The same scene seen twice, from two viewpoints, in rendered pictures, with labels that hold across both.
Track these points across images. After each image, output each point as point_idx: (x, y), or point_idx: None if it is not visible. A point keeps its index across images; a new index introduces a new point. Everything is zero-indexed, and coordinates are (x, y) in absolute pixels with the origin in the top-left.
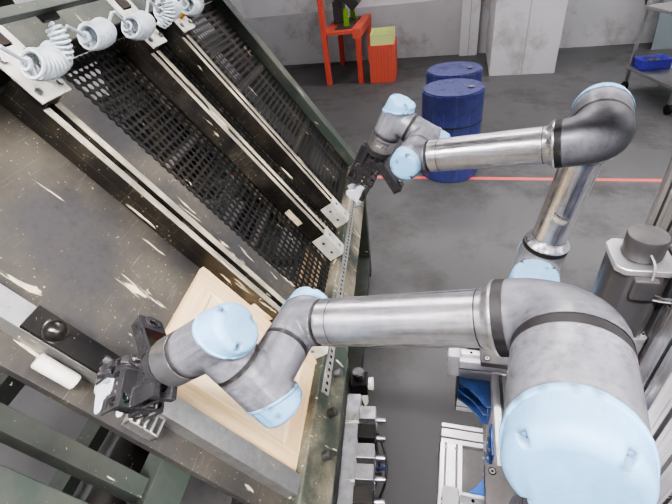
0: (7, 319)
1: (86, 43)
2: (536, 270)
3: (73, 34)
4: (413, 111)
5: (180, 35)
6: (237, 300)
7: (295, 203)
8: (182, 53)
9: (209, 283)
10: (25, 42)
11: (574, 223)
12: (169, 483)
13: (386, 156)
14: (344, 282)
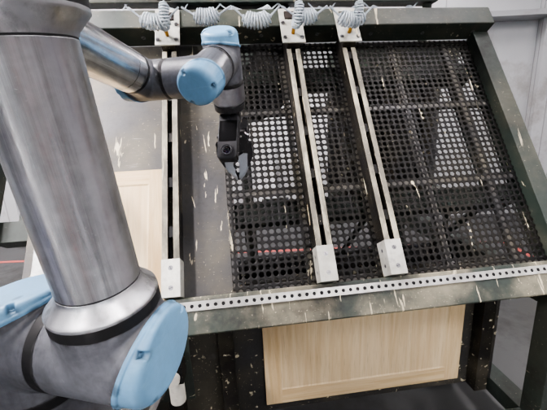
0: None
1: (194, 19)
2: (26, 289)
3: (221, 23)
4: (212, 41)
5: (343, 45)
6: (159, 202)
7: (309, 198)
8: (340, 61)
9: (155, 178)
10: (184, 22)
11: (36, 246)
12: (26, 229)
13: (217, 107)
14: (285, 300)
